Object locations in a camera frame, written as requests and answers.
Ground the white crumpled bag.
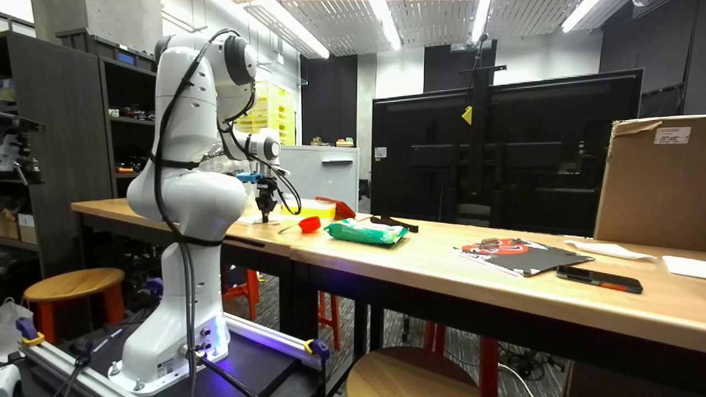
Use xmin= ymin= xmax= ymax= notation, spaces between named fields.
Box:
xmin=0 ymin=294 xmax=36 ymax=397

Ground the wooden top table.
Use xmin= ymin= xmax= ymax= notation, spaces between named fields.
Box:
xmin=71 ymin=195 xmax=297 ymax=348
xmin=286 ymin=213 xmax=706 ymax=397

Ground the red measuring cup white handle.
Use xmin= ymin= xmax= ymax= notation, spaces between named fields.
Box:
xmin=275 ymin=213 xmax=324 ymax=236

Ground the grey partition cabinet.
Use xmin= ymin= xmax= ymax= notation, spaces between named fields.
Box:
xmin=275 ymin=143 xmax=361 ymax=212

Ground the green wet wipes pack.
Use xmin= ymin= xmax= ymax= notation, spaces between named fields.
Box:
xmin=323 ymin=215 xmax=411 ymax=249

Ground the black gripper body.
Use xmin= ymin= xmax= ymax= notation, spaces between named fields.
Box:
xmin=254 ymin=176 xmax=282 ymax=208

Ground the brown cardboard box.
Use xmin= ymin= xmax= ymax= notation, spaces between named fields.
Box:
xmin=592 ymin=112 xmax=706 ymax=250

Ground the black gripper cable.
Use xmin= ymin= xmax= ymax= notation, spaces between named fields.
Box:
xmin=271 ymin=164 xmax=304 ymax=217

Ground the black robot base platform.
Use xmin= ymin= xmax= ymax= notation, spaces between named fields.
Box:
xmin=13 ymin=307 xmax=334 ymax=397

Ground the large black monitor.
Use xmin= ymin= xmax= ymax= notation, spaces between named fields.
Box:
xmin=369 ymin=67 xmax=645 ymax=238

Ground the dark grey shelf unit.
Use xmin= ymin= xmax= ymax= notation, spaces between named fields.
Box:
xmin=0 ymin=29 xmax=160 ymax=277

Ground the black phone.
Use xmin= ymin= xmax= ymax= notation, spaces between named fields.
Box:
xmin=553 ymin=262 xmax=645 ymax=294

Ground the white paper sheet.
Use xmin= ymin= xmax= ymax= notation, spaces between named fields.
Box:
xmin=659 ymin=253 xmax=706 ymax=280
xmin=563 ymin=238 xmax=657 ymax=262

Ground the ceiling light strip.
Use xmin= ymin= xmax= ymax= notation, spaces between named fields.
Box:
xmin=240 ymin=0 xmax=332 ymax=62
xmin=471 ymin=0 xmax=494 ymax=43
xmin=561 ymin=0 xmax=603 ymax=34
xmin=367 ymin=0 xmax=403 ymax=52

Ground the yellow wall poster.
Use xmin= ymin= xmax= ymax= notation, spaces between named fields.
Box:
xmin=235 ymin=79 xmax=297 ymax=147

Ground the blue yellow clamp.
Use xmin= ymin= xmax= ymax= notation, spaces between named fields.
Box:
xmin=13 ymin=314 xmax=49 ymax=348
xmin=302 ymin=336 xmax=332 ymax=363

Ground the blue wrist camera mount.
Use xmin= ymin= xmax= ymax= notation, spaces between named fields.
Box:
xmin=237 ymin=170 xmax=275 ymax=185

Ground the black marker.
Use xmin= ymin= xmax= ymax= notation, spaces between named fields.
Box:
xmin=369 ymin=212 xmax=421 ymax=233

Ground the orange legged stool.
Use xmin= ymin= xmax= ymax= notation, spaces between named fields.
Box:
xmin=421 ymin=318 xmax=503 ymax=397
xmin=220 ymin=264 xmax=343 ymax=353

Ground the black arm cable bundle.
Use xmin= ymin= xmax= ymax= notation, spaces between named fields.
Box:
xmin=151 ymin=29 xmax=257 ymax=397

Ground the small cardboard box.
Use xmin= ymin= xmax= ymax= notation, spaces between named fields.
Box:
xmin=0 ymin=207 xmax=39 ymax=247

